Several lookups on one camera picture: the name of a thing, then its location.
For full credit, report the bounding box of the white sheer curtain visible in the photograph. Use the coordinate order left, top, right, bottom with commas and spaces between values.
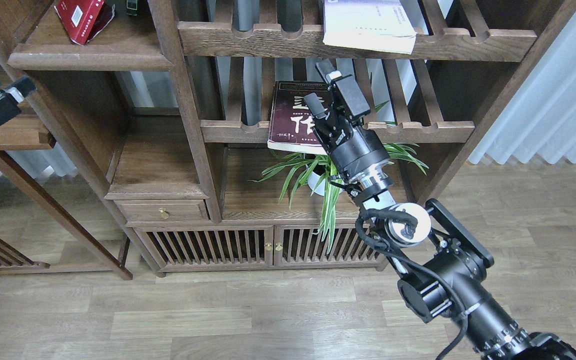
468, 12, 576, 164

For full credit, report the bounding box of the small dark object top shelf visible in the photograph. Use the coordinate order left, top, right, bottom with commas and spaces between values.
125, 0, 139, 16

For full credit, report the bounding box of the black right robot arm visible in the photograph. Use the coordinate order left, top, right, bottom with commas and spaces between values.
304, 60, 576, 360

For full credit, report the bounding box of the white plant pot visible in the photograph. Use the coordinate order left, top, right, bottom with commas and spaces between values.
307, 164, 343, 196

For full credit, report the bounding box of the brass drawer knob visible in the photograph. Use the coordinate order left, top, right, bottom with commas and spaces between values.
158, 208, 170, 220

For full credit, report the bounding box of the dark maroon book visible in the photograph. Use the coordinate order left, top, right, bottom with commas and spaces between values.
267, 80, 331, 155

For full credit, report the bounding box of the red paperback book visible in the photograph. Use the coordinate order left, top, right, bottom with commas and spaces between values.
54, 0, 115, 46

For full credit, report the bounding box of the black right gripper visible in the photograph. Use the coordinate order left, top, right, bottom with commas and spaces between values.
303, 59, 394, 186

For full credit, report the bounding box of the white book top shelf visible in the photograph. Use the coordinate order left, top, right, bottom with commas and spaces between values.
323, 0, 417, 55

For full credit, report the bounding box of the dark wooden bookshelf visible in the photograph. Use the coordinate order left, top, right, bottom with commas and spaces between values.
0, 0, 576, 274

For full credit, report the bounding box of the green spider plant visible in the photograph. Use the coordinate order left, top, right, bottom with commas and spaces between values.
250, 88, 430, 254

